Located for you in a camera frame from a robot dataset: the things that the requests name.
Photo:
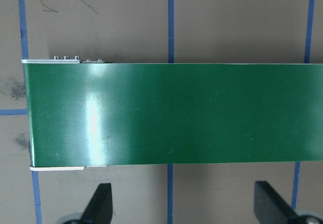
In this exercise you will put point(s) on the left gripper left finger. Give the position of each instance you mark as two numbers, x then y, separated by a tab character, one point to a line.
100	207

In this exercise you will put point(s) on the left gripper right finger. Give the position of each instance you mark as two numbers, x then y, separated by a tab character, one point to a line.
269	207

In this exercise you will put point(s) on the green conveyor belt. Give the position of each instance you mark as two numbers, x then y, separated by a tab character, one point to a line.
89	114

